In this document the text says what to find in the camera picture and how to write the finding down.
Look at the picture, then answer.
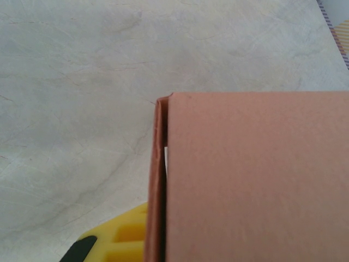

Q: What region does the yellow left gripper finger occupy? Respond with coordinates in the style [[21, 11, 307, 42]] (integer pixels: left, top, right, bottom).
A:
[[59, 203, 150, 262]]

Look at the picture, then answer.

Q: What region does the pink paper box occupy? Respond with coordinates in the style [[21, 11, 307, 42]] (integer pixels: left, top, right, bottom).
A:
[[144, 91, 349, 262]]

